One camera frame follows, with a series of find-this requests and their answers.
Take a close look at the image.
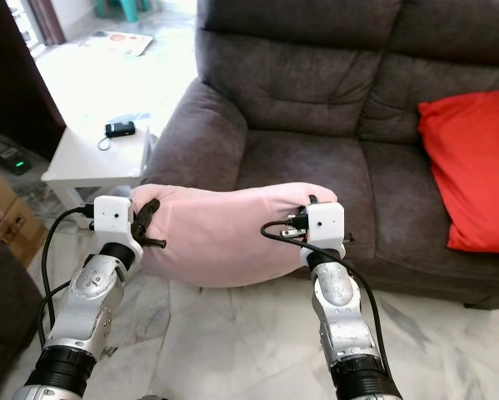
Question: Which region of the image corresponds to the green plastic stool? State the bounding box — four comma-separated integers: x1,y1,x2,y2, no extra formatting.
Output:
95,0,150,22

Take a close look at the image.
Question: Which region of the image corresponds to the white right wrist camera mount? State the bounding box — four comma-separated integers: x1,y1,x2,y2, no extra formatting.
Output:
297,202,347,268

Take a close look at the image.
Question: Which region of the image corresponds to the white side table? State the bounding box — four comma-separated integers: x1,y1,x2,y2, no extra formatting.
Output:
41,125,154,218

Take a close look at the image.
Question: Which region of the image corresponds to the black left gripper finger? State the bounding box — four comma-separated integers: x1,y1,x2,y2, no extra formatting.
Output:
132,198,160,238

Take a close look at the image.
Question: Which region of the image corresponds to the brown wooden door frame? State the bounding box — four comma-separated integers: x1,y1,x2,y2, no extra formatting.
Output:
24,0,67,47

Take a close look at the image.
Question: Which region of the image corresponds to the brown cardboard box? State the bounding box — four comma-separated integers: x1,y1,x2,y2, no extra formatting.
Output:
0,162,46,266

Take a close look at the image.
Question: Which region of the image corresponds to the dark wooden partition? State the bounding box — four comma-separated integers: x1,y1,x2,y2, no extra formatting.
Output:
0,0,62,163

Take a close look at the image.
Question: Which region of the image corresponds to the red pillow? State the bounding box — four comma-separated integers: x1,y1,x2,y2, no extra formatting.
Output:
417,90,499,253

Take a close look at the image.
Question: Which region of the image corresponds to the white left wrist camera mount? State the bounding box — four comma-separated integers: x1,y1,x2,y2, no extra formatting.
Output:
93,196,143,263

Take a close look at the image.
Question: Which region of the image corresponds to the printed floor mat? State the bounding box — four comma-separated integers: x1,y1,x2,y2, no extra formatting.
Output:
78,30,154,58

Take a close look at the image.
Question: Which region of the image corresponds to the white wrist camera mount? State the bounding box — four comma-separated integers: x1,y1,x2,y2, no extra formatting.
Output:
297,202,347,268
93,196,143,263

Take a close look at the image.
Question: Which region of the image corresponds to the black pouch with strap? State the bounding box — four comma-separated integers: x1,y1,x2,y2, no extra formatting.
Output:
99,121,137,151

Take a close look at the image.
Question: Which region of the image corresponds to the dark grey fabric sofa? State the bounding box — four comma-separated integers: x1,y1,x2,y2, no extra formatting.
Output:
143,0,499,309

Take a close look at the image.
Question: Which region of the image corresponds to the pink pillow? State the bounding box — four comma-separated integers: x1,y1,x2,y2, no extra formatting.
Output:
131,183,340,288

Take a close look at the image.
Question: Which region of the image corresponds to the dark grey armchair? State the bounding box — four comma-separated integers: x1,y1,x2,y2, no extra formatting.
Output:
0,233,42,400

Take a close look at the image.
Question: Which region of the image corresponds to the black charger with green light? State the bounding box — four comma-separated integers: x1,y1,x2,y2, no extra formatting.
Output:
0,137,33,176

